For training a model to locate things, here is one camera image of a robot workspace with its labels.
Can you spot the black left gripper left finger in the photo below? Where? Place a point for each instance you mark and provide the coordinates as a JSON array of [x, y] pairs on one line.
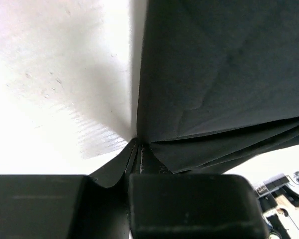
[[68, 206]]

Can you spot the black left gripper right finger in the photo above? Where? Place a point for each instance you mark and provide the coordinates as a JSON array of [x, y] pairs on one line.
[[164, 205]]

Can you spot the black trousers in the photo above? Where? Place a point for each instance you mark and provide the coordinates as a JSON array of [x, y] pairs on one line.
[[219, 81]]

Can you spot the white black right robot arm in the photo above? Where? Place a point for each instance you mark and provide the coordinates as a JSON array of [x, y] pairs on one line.
[[279, 200]]

